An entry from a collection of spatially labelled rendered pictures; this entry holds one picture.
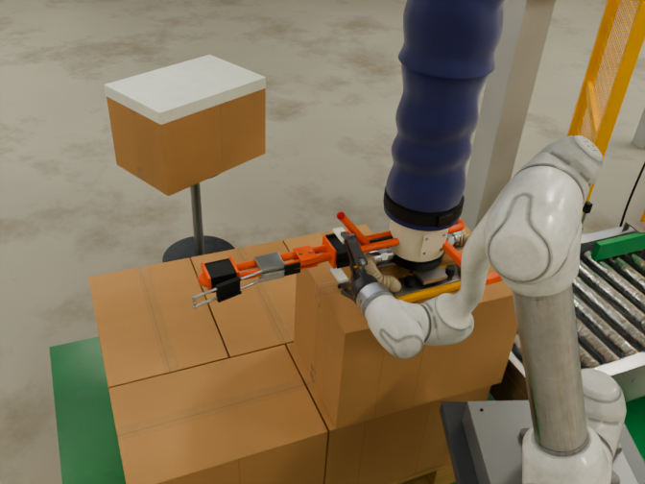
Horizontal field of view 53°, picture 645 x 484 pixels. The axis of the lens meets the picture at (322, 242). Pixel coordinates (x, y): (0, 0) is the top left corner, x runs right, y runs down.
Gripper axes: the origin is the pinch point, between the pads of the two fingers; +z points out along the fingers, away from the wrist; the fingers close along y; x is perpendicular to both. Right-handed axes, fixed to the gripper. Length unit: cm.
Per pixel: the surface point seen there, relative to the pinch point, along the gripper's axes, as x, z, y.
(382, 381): 8.7, -19.2, 37.1
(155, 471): -59, -13, 54
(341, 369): -5.2, -18.3, 27.6
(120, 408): -64, 13, 54
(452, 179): 27.4, -9.7, -23.4
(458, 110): 25, -10, -43
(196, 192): -6, 147, 64
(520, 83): 136, 92, 1
